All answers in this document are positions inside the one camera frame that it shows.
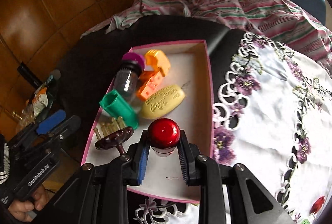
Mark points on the wooden cabinet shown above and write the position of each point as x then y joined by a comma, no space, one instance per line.
38,33

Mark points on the yellow oval soap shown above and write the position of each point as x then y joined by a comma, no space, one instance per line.
162,102

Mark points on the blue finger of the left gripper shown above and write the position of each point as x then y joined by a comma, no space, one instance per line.
51,122

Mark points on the striped pink blanket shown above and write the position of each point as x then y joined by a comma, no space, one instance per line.
279,20

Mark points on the orange cube block toy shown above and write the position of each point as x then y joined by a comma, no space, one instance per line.
150,81

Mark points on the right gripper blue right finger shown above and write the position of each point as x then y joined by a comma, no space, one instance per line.
185,156

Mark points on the orange plastic case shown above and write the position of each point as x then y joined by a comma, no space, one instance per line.
158,61

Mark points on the person's left hand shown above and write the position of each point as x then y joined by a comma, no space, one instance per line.
20,209

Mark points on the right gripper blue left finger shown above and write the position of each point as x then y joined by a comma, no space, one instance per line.
143,156

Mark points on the brown wooden massage brush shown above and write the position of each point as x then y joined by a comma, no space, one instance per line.
113,134

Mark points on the pink storage box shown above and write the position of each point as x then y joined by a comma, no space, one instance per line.
189,103

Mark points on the purple capped clear jar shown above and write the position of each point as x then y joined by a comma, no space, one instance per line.
131,67

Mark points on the green plastic container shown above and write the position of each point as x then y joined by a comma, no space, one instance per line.
115,105

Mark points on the red metallic cylinder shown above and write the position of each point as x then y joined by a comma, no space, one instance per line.
163,136

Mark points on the red puzzle piece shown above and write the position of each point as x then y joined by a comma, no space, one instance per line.
317,205

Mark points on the white embroidered tablecloth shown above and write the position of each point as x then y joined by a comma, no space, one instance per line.
271,111

